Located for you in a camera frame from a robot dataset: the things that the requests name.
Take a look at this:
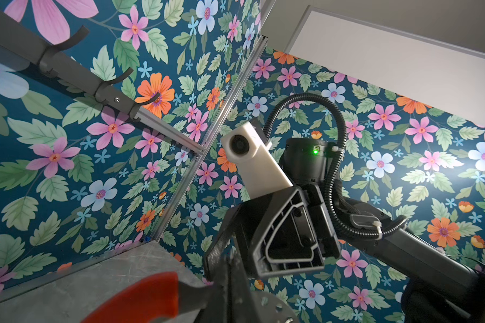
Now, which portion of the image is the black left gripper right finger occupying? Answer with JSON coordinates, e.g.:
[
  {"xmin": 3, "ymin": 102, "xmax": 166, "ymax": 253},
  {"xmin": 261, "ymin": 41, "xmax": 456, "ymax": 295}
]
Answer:
[{"xmin": 232, "ymin": 254, "xmax": 261, "ymax": 322}]

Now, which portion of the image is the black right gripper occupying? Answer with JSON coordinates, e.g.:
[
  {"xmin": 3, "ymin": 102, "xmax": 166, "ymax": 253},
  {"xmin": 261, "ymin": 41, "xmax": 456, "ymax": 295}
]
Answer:
[{"xmin": 203, "ymin": 184, "xmax": 341, "ymax": 282}]

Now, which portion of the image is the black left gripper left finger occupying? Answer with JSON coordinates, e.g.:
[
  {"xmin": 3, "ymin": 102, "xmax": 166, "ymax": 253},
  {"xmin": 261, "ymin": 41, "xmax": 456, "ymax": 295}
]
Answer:
[{"xmin": 194, "ymin": 256, "xmax": 234, "ymax": 323}]

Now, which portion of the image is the red keyring with metal rings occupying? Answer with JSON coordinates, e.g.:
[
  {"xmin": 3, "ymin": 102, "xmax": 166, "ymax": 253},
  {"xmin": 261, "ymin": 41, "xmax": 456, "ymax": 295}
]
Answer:
[{"xmin": 83, "ymin": 272, "xmax": 299, "ymax": 322}]

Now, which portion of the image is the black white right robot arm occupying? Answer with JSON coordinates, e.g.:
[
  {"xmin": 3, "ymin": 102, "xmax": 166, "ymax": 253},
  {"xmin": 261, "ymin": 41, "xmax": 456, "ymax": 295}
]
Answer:
[{"xmin": 203, "ymin": 93, "xmax": 485, "ymax": 322}]

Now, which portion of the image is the black hook rack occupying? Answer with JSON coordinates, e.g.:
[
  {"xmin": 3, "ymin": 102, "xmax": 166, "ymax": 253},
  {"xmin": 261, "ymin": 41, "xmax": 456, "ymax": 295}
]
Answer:
[{"xmin": 0, "ymin": 11, "xmax": 160, "ymax": 119}]

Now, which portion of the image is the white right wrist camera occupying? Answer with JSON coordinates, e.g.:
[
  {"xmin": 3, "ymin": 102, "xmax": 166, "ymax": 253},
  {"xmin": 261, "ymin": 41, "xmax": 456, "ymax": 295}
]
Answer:
[{"xmin": 220, "ymin": 122, "xmax": 293, "ymax": 199}]

